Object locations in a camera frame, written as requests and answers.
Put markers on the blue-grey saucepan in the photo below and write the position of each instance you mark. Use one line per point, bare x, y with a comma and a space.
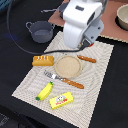
61, 9

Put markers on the white woven placemat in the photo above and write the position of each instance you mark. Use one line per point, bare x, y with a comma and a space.
80, 111

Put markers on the round wooden plate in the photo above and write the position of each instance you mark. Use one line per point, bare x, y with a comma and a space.
68, 66

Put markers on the yellow toy banana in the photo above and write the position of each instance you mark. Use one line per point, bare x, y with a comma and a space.
45, 92

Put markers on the white bowl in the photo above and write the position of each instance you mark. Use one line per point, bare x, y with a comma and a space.
122, 14

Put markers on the toy fork wooden handle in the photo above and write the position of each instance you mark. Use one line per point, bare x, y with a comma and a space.
65, 80

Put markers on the pink toy stove top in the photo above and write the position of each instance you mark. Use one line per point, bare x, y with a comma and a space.
112, 28

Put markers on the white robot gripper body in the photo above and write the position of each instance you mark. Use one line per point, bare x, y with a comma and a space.
82, 22

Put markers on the blue-grey two-handled pot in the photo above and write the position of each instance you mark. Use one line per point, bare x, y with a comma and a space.
41, 31

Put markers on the orange toy bread loaf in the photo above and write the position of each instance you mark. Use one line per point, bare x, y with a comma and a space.
43, 60

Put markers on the yellow toy butter box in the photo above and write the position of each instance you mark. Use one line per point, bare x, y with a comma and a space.
61, 100

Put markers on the toy knife wooden handle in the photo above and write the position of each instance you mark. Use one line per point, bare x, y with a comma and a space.
86, 59

